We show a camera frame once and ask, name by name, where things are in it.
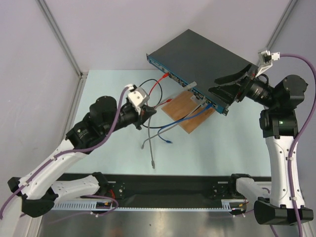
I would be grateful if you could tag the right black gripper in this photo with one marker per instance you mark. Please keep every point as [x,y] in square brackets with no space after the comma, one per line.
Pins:
[241,87]

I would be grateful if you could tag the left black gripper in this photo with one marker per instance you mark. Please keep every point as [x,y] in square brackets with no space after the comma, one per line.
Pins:
[145,111]

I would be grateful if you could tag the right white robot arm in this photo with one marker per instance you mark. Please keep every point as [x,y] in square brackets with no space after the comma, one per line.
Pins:
[284,205]

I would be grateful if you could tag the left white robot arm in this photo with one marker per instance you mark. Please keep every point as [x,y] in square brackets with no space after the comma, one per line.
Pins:
[40,190]

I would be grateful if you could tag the wooden board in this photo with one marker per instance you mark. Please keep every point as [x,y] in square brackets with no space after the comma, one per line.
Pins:
[186,104]

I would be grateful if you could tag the black blue network switch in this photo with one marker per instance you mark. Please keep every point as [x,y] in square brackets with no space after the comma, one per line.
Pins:
[191,57]

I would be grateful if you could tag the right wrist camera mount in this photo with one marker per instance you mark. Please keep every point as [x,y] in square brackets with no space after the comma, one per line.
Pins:
[266,59]

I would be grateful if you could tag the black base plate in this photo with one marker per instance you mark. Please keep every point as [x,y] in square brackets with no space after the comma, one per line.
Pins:
[173,191]

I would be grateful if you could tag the right aluminium frame post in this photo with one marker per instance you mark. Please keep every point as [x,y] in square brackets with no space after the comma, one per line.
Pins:
[280,25]

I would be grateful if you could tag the aluminium frame post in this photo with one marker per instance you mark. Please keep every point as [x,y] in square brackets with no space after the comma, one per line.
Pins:
[280,25]
[52,23]

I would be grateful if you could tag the white slotted cable duct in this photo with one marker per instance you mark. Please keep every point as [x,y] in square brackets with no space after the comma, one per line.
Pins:
[86,205]

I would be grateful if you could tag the left aluminium frame post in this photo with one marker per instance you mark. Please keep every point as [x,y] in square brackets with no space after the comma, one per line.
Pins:
[52,23]

